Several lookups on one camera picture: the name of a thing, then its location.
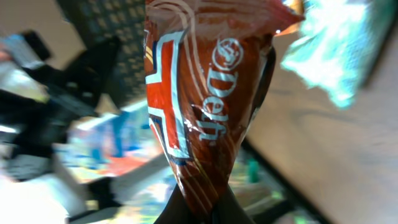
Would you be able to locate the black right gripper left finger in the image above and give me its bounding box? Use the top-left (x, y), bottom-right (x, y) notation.
top-left (154, 185), bottom-right (195, 224)

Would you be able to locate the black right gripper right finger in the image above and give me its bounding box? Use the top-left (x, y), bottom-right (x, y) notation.
top-left (211, 186), bottom-right (254, 224)

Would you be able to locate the red chocolate bar wrapper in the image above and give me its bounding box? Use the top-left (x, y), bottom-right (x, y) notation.
top-left (144, 0), bottom-right (304, 223)

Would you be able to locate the teal white snack packet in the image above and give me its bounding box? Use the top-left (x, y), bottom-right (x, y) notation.
top-left (281, 0), bottom-right (397, 109)

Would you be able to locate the grey plastic basket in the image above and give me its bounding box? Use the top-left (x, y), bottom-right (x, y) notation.
top-left (57, 0), bottom-right (146, 108)

